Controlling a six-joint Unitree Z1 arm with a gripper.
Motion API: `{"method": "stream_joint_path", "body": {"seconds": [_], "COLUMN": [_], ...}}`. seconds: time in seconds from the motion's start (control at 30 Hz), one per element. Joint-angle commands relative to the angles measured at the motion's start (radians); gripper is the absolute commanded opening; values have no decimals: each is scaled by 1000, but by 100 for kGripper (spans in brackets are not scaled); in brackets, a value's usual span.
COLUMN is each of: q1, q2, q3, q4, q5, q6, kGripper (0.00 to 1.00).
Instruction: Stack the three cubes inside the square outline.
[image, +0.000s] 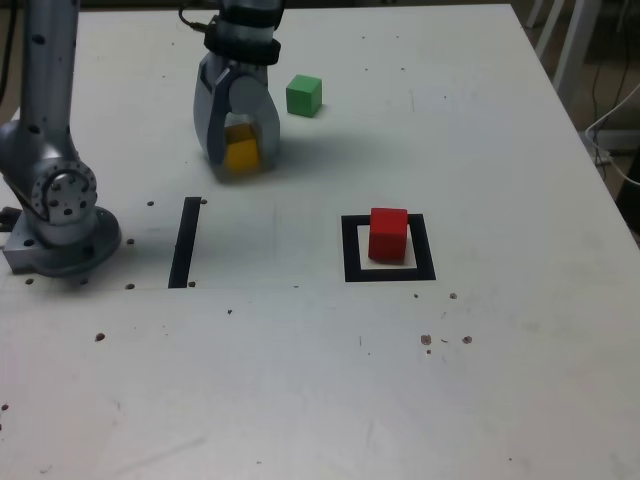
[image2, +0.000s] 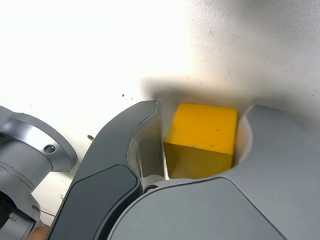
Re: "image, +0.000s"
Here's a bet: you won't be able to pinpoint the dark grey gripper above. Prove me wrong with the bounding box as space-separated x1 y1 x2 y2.
193 54 282 177

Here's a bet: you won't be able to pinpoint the yellow cube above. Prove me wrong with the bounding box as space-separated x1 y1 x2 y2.
223 123 261 174

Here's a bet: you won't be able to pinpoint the green cube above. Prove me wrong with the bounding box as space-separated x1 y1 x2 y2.
285 73 323 119

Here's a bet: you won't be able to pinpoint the red cube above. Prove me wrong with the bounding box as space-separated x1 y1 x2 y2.
368 207 410 265

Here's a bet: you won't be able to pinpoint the black tape square outline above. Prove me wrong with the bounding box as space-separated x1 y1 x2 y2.
340 213 437 284

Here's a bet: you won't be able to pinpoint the black tape strip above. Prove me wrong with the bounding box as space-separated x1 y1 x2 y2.
168 196 202 290

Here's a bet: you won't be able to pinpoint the white furniture legs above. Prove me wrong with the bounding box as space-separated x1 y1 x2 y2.
525 0 640 95

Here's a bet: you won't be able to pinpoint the black arm base cable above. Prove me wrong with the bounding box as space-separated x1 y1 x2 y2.
0 0 16 97

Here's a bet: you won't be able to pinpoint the white cable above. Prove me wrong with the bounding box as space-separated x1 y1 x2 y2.
584 83 640 187

